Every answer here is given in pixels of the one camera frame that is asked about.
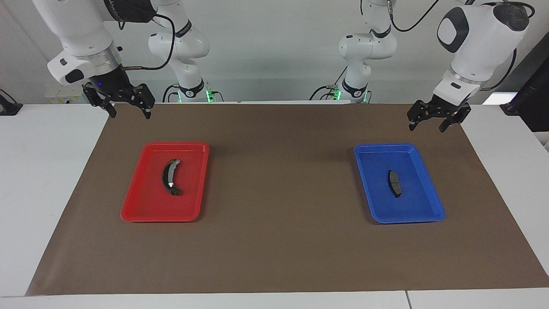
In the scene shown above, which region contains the grey brake pad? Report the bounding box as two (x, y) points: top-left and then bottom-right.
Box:
(388, 170), (402, 198)

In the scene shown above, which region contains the curved brake shoe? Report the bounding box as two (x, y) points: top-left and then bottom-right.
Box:
(161, 159), (182, 196)

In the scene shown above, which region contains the blue plastic tray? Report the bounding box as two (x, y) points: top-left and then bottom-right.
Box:
(354, 143), (446, 224)

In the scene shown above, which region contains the black monitor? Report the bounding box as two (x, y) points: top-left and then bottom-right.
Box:
(500, 56), (549, 133)

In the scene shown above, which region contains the red plastic tray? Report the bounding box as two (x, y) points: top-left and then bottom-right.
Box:
(121, 142), (210, 223)

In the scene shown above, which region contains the brown table mat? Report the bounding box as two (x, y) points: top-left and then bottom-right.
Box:
(25, 103), (549, 297)

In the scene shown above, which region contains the black base cable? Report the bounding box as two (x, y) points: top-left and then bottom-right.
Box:
(309, 67), (347, 102)
(162, 84), (181, 103)

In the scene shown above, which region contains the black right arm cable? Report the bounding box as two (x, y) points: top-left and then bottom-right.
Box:
(103, 0), (177, 72)

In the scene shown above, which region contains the black clamp mount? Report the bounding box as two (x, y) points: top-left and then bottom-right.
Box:
(0, 89), (23, 116)

